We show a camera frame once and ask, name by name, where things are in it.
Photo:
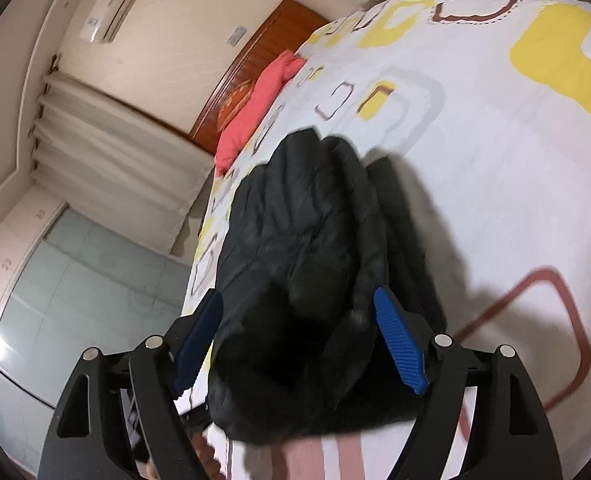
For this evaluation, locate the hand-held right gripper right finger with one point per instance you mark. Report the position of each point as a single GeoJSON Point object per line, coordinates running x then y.
{"type": "Point", "coordinates": [400, 345]}

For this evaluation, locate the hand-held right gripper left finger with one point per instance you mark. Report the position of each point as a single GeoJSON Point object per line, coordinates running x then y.
{"type": "Point", "coordinates": [195, 345]}

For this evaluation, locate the black puffer jacket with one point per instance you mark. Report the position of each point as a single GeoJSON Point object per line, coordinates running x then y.
{"type": "Point", "coordinates": [295, 270]}

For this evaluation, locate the person's left hand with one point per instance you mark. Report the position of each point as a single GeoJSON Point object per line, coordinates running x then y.
{"type": "Point", "coordinates": [208, 455]}

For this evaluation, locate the wardrobe with glass doors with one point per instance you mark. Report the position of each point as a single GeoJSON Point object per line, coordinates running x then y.
{"type": "Point", "coordinates": [85, 300]}

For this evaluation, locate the cream curtain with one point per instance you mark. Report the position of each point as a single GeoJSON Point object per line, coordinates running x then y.
{"type": "Point", "coordinates": [120, 155]}

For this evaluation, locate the white patterned bedsheet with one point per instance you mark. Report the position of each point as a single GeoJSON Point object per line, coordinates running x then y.
{"type": "Point", "coordinates": [500, 150]}

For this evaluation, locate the orange cushion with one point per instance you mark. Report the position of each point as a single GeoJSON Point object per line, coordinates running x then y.
{"type": "Point", "coordinates": [235, 105]}

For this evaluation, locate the pink quilted pillow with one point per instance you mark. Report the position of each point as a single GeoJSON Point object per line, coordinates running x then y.
{"type": "Point", "coordinates": [255, 105]}

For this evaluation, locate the wooden headboard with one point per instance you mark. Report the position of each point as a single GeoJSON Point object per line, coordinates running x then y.
{"type": "Point", "coordinates": [265, 45]}

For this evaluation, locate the white air conditioner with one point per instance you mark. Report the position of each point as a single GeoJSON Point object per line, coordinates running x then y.
{"type": "Point", "coordinates": [120, 0]}

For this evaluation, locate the white wall switch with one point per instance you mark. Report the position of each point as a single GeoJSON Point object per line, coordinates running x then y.
{"type": "Point", "coordinates": [236, 36]}

